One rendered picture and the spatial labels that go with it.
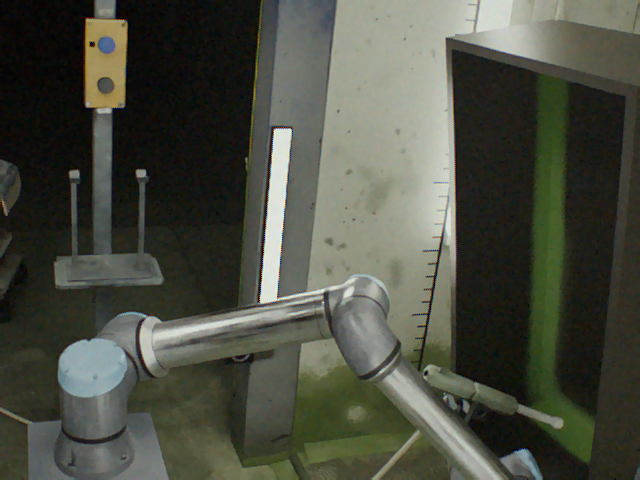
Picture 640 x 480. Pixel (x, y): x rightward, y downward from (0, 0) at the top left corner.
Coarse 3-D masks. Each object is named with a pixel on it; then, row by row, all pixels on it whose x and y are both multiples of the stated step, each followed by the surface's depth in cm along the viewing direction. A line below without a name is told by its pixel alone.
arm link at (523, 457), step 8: (512, 456) 177; (520, 456) 175; (528, 456) 175; (504, 464) 176; (512, 464) 175; (520, 464) 174; (528, 464) 173; (536, 464) 178; (512, 472) 172; (520, 472) 172; (528, 472) 172; (536, 472) 173
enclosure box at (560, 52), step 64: (448, 64) 180; (512, 64) 158; (576, 64) 145; (448, 128) 188; (512, 128) 197; (576, 128) 195; (512, 192) 205; (576, 192) 202; (512, 256) 214; (576, 256) 208; (512, 320) 224; (576, 320) 215; (512, 384) 235; (576, 384) 223; (512, 448) 220; (576, 448) 217
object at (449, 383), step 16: (432, 368) 200; (432, 384) 199; (448, 384) 200; (464, 384) 202; (480, 384) 206; (480, 400) 204; (496, 400) 205; (512, 400) 208; (528, 416) 212; (544, 416) 212
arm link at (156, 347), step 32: (352, 288) 165; (384, 288) 170; (128, 320) 183; (192, 320) 175; (224, 320) 172; (256, 320) 170; (288, 320) 168; (320, 320) 166; (160, 352) 175; (192, 352) 173; (224, 352) 173
